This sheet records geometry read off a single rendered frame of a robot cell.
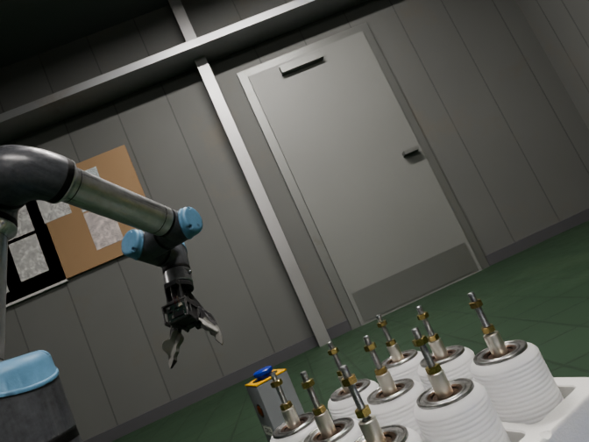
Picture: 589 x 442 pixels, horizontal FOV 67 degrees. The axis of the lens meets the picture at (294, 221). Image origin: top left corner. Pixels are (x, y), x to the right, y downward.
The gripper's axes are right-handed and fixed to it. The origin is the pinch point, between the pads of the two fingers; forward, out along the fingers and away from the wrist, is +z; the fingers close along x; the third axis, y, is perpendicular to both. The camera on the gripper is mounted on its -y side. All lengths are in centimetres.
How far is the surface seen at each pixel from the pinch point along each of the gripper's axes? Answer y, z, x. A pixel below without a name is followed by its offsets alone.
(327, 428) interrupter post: 36, 32, 35
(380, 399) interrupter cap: 30, 30, 42
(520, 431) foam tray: 33, 41, 57
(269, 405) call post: 15.9, 21.4, 20.5
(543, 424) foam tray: 34, 41, 60
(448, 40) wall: -180, -233, 182
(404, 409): 31, 33, 45
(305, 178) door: -169, -165, 30
